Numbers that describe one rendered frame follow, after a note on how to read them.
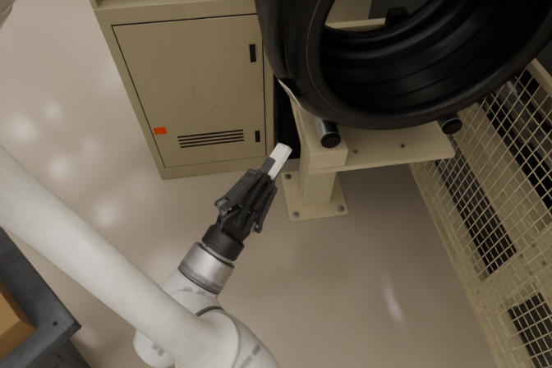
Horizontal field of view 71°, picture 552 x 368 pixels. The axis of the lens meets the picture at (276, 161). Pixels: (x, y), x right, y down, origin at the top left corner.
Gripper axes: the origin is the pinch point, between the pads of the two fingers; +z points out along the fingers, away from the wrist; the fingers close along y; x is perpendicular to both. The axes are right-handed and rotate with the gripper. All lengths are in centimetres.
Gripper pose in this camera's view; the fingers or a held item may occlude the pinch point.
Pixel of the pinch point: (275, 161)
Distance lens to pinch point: 75.4
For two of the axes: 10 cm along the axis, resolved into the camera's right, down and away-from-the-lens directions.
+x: 6.8, 3.1, -6.6
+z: 5.4, -8.3, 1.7
